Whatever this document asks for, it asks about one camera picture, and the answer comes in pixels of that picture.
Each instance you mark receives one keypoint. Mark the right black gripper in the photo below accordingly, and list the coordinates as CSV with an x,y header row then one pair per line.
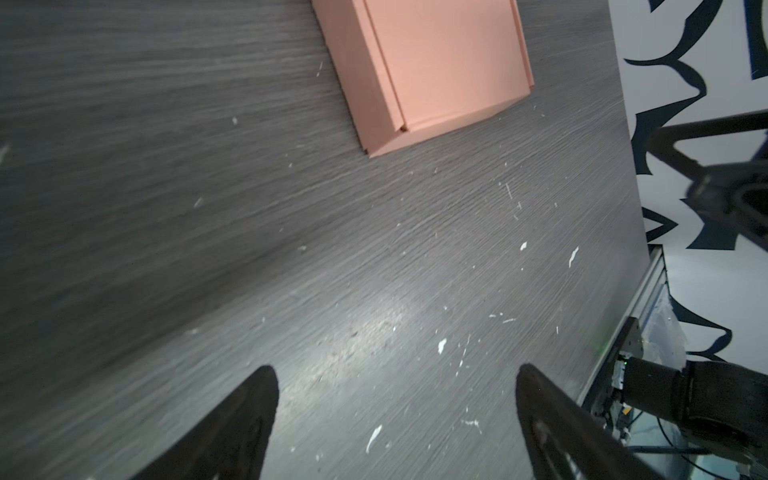
x,y
733,195

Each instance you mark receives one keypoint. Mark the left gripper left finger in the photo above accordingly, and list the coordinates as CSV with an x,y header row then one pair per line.
x,y
228,443

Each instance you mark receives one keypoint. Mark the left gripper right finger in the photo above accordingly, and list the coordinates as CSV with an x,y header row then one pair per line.
x,y
563,441

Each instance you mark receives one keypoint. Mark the salmon cardboard box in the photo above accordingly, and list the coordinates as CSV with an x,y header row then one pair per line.
x,y
413,70

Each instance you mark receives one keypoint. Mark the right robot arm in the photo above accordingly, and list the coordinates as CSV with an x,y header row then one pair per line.
x,y
719,406

